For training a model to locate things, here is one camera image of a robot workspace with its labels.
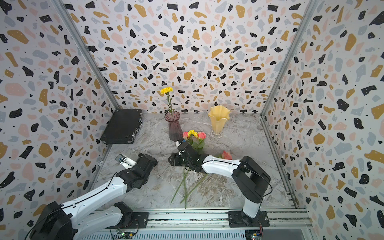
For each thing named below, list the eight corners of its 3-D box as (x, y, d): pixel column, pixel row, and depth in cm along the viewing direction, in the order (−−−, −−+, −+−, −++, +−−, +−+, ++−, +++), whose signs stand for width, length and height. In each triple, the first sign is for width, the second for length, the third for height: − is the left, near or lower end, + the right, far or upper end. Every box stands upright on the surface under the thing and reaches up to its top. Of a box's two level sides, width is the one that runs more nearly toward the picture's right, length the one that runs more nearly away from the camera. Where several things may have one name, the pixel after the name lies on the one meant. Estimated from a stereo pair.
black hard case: (103, 144, 105) (98, 138, 100) (118, 114, 124) (115, 108, 119) (134, 144, 105) (130, 139, 100) (144, 115, 124) (142, 109, 119)
